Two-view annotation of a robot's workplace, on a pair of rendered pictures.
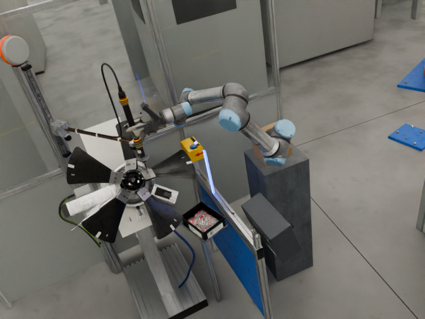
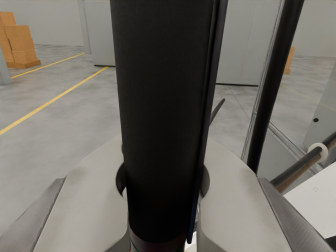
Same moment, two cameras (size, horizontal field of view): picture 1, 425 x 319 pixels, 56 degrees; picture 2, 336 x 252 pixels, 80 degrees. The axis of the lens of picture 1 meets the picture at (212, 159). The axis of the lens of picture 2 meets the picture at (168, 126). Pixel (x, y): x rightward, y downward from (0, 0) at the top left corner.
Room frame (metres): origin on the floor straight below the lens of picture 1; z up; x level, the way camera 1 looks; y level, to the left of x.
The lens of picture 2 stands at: (1.86, 0.29, 1.57)
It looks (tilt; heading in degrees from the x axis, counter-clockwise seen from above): 28 degrees down; 105
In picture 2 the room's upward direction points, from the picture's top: 2 degrees clockwise
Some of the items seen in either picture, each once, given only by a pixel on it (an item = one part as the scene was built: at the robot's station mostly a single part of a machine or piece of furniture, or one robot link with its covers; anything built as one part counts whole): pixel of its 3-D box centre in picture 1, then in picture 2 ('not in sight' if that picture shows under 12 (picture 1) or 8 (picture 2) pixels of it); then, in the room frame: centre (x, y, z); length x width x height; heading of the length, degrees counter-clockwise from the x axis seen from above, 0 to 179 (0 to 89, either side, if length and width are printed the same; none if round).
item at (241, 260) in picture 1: (231, 246); not in sight; (1.86, -0.01, 0.45); 0.82 x 0.01 x 0.66; 18
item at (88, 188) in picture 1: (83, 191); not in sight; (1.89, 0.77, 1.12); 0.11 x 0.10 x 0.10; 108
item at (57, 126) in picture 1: (59, 128); not in sight; (2.22, 0.87, 1.39); 0.10 x 0.07 x 0.08; 53
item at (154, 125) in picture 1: (153, 122); not in sight; (1.88, 0.26, 1.48); 0.12 x 0.08 x 0.09; 108
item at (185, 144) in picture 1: (192, 150); not in sight; (2.23, 0.12, 1.02); 0.16 x 0.10 x 0.11; 18
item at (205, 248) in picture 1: (209, 264); not in sight; (1.79, 0.16, 0.40); 0.03 x 0.03 x 0.80; 33
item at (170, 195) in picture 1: (163, 194); not in sight; (1.89, 0.33, 0.98); 0.20 x 0.16 x 0.20; 18
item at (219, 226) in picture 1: (203, 221); not in sight; (1.74, 0.13, 0.84); 0.22 x 0.17 x 0.07; 34
